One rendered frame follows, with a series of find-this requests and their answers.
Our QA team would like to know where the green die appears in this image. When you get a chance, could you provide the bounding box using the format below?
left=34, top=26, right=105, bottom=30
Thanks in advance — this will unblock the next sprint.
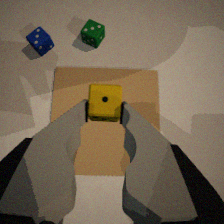
left=80, top=19, right=105, bottom=48

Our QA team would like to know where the blue die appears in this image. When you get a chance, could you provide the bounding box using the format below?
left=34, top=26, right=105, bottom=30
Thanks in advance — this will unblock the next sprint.
left=26, top=27, right=54, bottom=56

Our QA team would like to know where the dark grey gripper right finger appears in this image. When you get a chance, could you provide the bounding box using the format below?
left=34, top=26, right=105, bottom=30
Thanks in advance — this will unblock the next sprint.
left=120, top=101, right=224, bottom=224

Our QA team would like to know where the yellow die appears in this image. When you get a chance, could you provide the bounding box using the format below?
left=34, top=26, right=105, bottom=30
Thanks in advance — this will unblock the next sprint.
left=88, top=84, right=122, bottom=122

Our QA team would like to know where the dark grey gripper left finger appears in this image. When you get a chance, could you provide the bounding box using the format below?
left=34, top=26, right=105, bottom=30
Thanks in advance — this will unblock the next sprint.
left=0, top=99, right=88, bottom=224

